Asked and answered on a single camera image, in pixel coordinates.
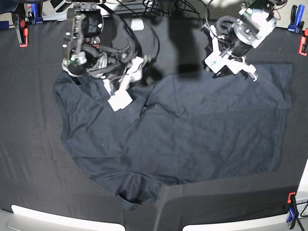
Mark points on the red blue clamp near right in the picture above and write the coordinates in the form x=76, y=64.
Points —
x=293, y=214

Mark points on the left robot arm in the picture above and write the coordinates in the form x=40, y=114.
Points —
x=232, y=38

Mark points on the dark grey t-shirt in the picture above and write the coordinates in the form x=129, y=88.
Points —
x=186, y=128

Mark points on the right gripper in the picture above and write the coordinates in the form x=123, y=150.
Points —
x=150, y=74

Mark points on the blue clamp far left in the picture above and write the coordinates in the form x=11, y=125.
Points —
x=34, y=11

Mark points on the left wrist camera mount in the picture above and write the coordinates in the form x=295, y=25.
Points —
x=252, y=71

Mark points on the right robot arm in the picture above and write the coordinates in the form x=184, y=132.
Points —
x=83, y=53

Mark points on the red clamp far right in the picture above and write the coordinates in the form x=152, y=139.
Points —
x=303, y=47

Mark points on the red black clamp far left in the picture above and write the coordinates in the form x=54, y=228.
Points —
x=22, y=32

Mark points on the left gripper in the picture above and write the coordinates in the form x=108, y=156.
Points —
x=217, y=59

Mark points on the blue clamp far right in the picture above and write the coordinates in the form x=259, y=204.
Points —
x=296, y=23

